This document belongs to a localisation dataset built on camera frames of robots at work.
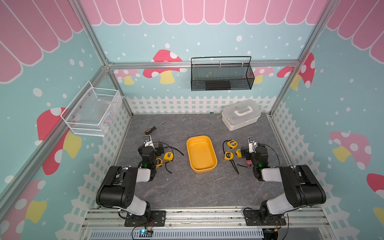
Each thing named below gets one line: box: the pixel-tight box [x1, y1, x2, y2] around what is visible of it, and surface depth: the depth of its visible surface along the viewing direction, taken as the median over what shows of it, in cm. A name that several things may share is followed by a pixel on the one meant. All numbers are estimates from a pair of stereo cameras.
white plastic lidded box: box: [221, 99, 262, 131], surface depth 108 cm
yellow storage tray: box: [186, 135, 218, 173], surface depth 100 cm
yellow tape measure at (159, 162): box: [155, 157, 164, 169], surface depth 93 cm
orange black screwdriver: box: [144, 120, 167, 136], surface depth 111 cm
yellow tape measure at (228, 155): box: [224, 151, 234, 161], surface depth 96 cm
